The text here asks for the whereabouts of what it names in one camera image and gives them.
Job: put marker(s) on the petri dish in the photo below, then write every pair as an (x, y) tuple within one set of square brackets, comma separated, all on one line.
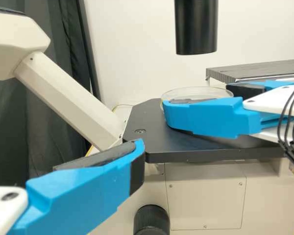
[(198, 92)]

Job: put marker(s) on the black platform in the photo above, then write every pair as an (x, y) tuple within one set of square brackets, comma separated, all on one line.
[(250, 71)]

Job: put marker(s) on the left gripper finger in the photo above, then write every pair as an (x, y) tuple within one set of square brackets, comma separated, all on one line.
[(76, 191)]

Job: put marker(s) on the cream microscope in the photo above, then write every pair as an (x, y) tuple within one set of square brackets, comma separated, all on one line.
[(205, 200)]

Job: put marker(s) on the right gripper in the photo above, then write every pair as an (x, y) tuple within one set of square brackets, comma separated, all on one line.
[(272, 101)]

